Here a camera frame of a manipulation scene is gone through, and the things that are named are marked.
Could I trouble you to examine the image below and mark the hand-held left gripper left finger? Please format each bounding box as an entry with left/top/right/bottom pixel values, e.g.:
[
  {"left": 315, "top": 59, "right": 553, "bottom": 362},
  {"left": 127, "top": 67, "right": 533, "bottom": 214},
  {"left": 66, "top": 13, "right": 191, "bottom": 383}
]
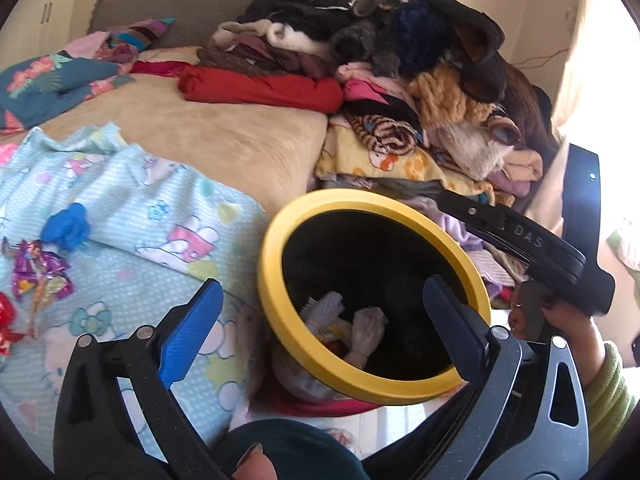
[{"left": 52, "top": 279, "right": 236, "bottom": 480}]

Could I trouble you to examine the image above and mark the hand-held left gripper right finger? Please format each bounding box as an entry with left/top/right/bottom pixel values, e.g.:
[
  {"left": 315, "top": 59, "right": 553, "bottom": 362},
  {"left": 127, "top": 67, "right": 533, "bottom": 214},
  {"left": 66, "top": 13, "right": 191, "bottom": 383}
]
[{"left": 400, "top": 275, "right": 591, "bottom": 480}]

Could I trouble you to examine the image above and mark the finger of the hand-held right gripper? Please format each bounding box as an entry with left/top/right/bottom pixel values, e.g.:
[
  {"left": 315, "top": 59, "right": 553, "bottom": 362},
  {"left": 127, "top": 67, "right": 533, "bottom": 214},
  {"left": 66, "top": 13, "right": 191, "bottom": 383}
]
[{"left": 434, "top": 192, "right": 511, "bottom": 241}]

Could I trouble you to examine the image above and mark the black bin with yellow rim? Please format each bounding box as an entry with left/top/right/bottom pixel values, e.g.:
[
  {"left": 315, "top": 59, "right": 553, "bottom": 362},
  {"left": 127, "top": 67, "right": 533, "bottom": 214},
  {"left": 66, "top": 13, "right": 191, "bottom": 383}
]
[{"left": 257, "top": 187, "right": 493, "bottom": 406}]

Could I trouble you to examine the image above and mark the purple foil wrapper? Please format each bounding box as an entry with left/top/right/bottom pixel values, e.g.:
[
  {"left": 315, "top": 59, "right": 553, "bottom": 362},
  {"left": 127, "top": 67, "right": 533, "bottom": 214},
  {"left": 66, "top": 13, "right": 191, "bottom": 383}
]
[{"left": 10, "top": 240, "right": 75, "bottom": 306}]

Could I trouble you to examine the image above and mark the red snack packet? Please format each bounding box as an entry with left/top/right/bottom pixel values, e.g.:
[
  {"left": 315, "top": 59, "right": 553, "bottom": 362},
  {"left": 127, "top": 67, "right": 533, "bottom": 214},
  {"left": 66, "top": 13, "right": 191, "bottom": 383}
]
[{"left": 0, "top": 292, "right": 26, "bottom": 356}]

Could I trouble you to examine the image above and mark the person's right forearm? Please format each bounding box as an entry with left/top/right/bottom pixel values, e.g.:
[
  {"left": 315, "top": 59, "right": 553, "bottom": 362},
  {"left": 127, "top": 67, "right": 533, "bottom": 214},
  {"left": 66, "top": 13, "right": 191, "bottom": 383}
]
[{"left": 582, "top": 342, "right": 640, "bottom": 433}]

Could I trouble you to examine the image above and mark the person's right hand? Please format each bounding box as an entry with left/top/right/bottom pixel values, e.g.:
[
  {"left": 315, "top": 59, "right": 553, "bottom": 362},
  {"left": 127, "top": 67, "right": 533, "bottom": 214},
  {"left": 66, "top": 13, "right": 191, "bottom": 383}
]
[{"left": 507, "top": 295, "right": 607, "bottom": 395}]

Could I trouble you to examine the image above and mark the person's left hand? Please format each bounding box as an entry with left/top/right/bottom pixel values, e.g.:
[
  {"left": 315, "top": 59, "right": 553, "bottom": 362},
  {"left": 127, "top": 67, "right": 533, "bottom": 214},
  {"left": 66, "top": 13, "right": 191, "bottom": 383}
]
[{"left": 235, "top": 444, "right": 278, "bottom": 480}]

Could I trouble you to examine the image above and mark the lavender garment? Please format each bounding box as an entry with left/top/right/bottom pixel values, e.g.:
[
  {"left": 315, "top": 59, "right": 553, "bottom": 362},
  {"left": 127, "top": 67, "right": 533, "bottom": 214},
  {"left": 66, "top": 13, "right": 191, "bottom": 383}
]
[{"left": 415, "top": 195, "right": 521, "bottom": 306}]

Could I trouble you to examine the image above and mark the yellow cartoon blanket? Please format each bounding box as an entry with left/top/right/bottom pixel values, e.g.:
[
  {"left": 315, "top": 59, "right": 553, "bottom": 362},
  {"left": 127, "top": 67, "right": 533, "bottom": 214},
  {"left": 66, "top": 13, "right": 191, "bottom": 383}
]
[{"left": 315, "top": 115, "right": 486, "bottom": 196}]

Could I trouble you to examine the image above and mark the brown fur coat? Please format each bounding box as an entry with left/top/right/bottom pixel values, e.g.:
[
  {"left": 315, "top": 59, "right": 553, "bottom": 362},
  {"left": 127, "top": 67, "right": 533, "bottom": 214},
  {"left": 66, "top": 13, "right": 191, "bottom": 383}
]
[{"left": 495, "top": 57, "right": 558, "bottom": 161}]

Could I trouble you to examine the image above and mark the brown striped fleece cloth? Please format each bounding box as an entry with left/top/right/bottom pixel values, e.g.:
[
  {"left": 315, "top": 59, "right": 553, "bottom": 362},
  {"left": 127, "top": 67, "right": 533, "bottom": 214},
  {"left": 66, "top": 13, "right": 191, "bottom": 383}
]
[{"left": 347, "top": 112, "right": 426, "bottom": 158}]

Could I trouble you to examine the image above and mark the tan fuzzy sweater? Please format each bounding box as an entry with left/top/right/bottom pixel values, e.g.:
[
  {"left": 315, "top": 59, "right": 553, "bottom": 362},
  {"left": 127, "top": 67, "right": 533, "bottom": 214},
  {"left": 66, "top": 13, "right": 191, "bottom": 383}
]
[{"left": 407, "top": 62, "right": 526, "bottom": 176}]

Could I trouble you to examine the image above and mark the light blue cartoon blanket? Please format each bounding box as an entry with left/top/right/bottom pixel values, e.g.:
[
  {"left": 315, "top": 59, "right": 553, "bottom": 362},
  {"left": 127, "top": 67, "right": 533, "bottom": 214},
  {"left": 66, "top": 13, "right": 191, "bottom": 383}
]
[{"left": 0, "top": 122, "right": 273, "bottom": 471}]

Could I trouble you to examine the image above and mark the cream curtain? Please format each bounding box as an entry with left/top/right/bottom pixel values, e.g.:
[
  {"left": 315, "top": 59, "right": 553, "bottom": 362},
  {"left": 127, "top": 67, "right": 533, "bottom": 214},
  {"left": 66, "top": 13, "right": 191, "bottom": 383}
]
[{"left": 550, "top": 0, "right": 640, "bottom": 241}]

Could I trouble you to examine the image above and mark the pink garment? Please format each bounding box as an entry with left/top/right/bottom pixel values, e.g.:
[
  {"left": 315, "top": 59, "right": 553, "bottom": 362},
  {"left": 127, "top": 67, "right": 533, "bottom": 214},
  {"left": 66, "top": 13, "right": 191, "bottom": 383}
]
[{"left": 337, "top": 62, "right": 416, "bottom": 106}]

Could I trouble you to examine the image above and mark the black coat with brown lining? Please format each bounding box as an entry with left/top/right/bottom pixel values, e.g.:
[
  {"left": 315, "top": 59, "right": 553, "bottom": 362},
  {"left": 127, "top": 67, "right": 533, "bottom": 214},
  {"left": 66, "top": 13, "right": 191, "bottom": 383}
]
[{"left": 410, "top": 0, "right": 506, "bottom": 103}]

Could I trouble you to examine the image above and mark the navy fuzzy garment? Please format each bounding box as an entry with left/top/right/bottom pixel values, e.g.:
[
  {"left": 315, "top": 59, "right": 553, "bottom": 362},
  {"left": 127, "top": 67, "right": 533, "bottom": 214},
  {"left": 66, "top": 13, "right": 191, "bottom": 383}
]
[{"left": 390, "top": 2, "right": 448, "bottom": 43}]

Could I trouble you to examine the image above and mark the grey fuzzy garment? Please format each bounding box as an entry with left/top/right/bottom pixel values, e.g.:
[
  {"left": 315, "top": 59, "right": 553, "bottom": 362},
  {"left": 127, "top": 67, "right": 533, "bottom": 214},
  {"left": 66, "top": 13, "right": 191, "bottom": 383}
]
[{"left": 330, "top": 22, "right": 401, "bottom": 76}]

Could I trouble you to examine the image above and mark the grey purple knitted cloth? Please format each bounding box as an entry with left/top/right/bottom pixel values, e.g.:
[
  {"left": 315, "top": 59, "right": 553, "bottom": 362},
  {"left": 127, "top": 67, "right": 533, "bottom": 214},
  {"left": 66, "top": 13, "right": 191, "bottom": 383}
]
[{"left": 352, "top": 0, "right": 411, "bottom": 16}]

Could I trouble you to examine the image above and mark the red folded garment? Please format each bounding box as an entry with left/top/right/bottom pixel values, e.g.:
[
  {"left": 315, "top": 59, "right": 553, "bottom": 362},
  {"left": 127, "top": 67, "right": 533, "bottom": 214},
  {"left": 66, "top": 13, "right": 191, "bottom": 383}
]
[{"left": 177, "top": 66, "right": 345, "bottom": 115}]

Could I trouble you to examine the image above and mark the white fleece cloth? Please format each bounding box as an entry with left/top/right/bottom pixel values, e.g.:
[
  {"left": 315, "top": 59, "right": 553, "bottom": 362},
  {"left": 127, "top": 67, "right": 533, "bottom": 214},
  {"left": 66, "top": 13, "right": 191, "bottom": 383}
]
[{"left": 210, "top": 20, "right": 311, "bottom": 56}]

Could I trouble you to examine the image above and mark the dark red cloth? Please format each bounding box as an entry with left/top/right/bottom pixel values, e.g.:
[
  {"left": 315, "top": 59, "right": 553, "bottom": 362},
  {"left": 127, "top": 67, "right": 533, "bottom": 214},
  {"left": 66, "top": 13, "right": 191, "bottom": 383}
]
[{"left": 131, "top": 47, "right": 201, "bottom": 78}]

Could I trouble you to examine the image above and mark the brown dotted cloth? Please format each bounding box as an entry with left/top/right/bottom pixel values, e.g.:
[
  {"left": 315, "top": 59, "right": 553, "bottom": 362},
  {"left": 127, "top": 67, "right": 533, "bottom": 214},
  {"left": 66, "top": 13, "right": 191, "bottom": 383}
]
[{"left": 197, "top": 42, "right": 326, "bottom": 78}]

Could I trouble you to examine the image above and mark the blue floral quilt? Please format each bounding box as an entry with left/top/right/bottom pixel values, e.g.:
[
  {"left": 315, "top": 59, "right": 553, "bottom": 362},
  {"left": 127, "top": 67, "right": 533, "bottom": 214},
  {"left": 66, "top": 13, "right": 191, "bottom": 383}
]
[{"left": 0, "top": 50, "right": 136, "bottom": 131}]

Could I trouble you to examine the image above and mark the striped pillow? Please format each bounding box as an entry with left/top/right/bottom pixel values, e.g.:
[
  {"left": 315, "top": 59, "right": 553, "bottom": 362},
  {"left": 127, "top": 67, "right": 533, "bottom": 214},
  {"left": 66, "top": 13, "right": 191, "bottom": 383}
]
[{"left": 107, "top": 17, "right": 176, "bottom": 61}]

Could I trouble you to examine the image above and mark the light pink cloth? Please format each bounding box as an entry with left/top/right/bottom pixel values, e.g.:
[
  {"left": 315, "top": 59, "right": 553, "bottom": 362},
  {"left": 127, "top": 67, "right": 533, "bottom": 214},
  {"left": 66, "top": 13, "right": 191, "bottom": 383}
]
[{"left": 62, "top": 31, "right": 111, "bottom": 58}]

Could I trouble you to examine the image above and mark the grey headboard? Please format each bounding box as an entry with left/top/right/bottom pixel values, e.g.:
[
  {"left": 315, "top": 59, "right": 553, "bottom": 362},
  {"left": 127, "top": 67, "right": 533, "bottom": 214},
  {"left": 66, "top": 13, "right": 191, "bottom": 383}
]
[{"left": 90, "top": 0, "right": 261, "bottom": 51}]

